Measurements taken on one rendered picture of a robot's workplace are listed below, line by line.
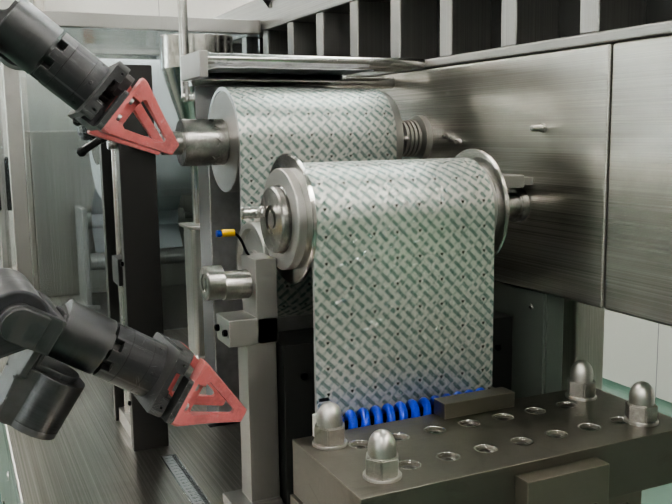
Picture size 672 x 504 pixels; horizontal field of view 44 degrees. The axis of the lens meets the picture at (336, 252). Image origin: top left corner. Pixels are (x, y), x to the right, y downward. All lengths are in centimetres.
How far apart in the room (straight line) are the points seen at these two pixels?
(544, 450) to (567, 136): 38
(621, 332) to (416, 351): 347
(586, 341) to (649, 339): 298
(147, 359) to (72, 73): 29
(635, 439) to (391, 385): 27
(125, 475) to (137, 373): 36
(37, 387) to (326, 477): 28
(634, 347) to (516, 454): 352
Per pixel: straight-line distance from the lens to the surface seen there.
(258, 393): 99
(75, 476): 119
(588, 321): 130
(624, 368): 443
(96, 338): 81
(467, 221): 98
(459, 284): 99
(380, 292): 93
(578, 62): 102
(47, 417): 83
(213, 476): 114
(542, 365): 111
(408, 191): 94
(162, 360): 83
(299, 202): 89
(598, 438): 92
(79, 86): 88
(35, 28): 88
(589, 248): 101
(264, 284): 95
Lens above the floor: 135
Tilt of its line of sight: 8 degrees down
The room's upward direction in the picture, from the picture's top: 1 degrees counter-clockwise
